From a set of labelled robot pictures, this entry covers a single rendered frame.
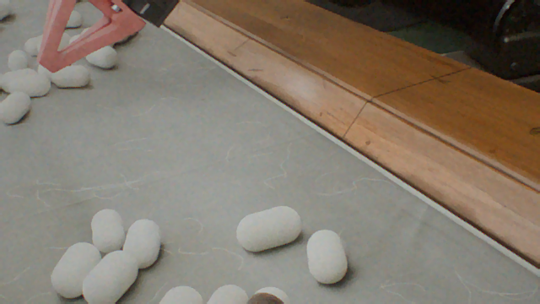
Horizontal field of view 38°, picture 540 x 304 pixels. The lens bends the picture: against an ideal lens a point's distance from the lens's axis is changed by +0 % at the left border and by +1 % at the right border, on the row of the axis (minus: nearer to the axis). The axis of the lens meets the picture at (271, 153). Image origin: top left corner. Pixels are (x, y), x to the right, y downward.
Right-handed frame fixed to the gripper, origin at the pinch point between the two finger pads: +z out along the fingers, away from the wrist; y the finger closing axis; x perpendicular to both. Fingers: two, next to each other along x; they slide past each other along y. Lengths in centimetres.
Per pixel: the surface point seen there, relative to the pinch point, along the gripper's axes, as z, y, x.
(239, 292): 1.6, 29.9, 3.3
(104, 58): -2.0, -9.4, 6.9
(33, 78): 2.8, -7.2, 2.3
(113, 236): 4.4, 20.8, 1.5
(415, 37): -74, -174, 166
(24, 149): 6.4, 2.8, 1.5
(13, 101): 4.6, -2.7, 0.6
